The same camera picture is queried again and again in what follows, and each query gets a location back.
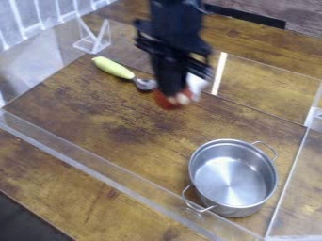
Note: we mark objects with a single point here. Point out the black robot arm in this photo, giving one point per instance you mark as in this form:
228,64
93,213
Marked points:
177,11

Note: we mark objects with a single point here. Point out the black strip on table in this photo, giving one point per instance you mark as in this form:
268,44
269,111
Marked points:
246,16

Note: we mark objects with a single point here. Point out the yellow-handled metal spoon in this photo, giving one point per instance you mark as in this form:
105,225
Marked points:
119,71

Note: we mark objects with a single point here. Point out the red white-spotted toy mushroom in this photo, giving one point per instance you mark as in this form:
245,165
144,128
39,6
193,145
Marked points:
186,96

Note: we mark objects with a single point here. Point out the clear acrylic enclosure wall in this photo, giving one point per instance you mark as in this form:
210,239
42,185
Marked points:
94,157

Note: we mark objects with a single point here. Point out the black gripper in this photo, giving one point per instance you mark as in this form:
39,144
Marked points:
174,43

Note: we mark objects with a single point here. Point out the silver metal pot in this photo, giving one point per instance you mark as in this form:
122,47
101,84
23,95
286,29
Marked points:
233,177

